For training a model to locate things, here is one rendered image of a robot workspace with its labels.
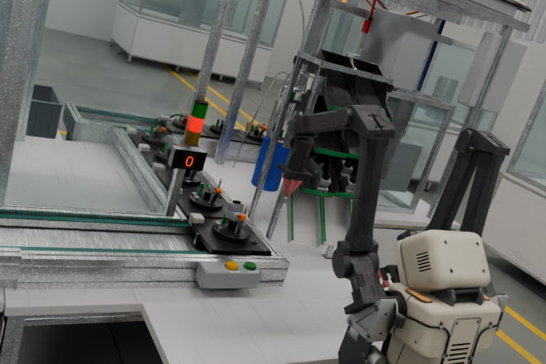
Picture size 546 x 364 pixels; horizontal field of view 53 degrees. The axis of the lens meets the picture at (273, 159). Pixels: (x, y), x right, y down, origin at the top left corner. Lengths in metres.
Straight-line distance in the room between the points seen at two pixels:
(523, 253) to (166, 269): 4.40
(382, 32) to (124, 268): 1.99
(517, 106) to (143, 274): 10.29
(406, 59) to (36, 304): 2.18
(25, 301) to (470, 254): 1.20
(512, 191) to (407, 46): 3.07
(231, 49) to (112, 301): 9.66
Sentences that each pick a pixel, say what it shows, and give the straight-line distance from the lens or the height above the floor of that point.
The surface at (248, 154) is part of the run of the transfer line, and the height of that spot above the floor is 0.90.
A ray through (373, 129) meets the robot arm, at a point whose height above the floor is 1.60.
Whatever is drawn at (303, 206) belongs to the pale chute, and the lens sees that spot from 2.17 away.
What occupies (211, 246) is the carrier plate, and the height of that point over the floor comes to 0.97.
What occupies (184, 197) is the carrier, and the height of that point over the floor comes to 0.97.
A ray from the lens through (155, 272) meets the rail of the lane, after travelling 1.81.
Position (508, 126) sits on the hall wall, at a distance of 11.63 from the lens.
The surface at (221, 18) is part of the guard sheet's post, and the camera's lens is 1.92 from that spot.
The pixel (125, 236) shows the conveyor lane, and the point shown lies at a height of 0.92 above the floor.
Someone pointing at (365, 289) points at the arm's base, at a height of 1.22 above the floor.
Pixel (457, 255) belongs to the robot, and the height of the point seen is 1.35.
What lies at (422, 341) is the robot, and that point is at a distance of 1.45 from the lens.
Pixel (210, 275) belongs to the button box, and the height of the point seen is 0.95.
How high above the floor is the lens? 1.81
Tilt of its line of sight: 15 degrees down
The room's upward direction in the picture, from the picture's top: 17 degrees clockwise
